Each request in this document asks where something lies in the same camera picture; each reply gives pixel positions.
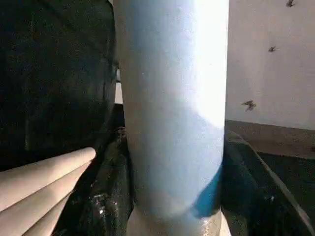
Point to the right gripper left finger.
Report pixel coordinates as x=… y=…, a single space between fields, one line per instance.
x=103 y=196

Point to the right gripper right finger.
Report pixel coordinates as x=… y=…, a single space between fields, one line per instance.
x=256 y=206

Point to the black plastic mat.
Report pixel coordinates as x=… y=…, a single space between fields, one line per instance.
x=59 y=73

